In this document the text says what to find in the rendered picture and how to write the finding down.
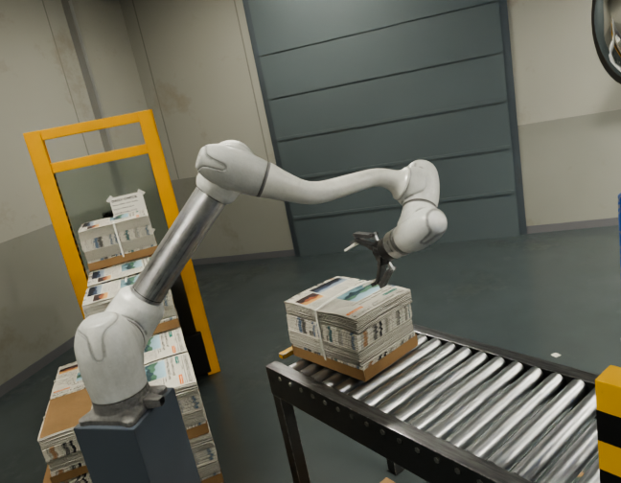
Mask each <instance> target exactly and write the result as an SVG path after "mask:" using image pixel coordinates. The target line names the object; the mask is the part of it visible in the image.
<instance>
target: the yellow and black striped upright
mask: <svg viewBox="0 0 621 483"><path fill-rule="evenodd" d="M595 392H596V409H597V410H596V420H597V436H598V453H599V470H600V483H621V367H617V366H613V365H610V366H609V367H608V368H607V369H606V370H605V371H604V372H603V373H602V374H601V375H600V376H599V377H598V378H597V379H596V380H595Z"/></svg>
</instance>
